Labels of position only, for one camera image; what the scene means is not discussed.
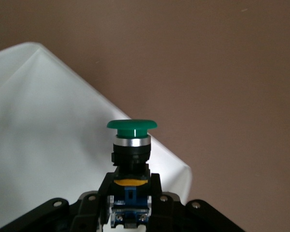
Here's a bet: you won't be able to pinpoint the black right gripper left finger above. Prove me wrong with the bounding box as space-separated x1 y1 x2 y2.
72 172 116 232

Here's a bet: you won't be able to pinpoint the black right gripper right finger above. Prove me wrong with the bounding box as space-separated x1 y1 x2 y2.
146 172 187 232

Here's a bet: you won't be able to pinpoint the green push button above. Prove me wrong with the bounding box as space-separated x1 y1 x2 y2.
106 119 159 230

